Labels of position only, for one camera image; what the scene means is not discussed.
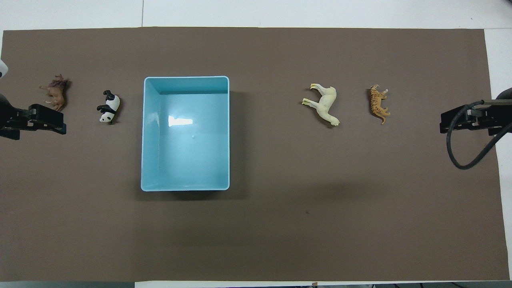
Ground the orange striped tiger toy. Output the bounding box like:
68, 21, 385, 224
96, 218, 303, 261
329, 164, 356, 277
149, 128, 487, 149
369, 84, 391, 125

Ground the black and white panda toy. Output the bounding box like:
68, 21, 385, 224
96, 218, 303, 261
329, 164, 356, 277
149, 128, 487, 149
96, 90, 121, 124

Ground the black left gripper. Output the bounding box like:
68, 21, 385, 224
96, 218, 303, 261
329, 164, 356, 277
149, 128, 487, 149
0, 94, 67, 140

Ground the light blue storage box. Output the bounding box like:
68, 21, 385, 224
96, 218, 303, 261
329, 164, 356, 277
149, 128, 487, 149
141, 76, 230, 192

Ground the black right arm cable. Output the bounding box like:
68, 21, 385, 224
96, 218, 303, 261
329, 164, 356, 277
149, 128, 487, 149
446, 100, 512, 170

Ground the brown table mat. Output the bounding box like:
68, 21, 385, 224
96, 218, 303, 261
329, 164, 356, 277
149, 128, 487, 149
0, 27, 510, 282

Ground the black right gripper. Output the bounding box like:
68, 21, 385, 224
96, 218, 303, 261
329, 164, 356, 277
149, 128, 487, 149
440, 100, 512, 136

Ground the cream white horse toy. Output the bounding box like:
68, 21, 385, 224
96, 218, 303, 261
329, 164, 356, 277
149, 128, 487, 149
302, 83, 340, 127

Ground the brown lion toy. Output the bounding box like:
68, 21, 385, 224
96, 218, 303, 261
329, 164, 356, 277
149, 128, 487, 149
39, 74, 68, 112

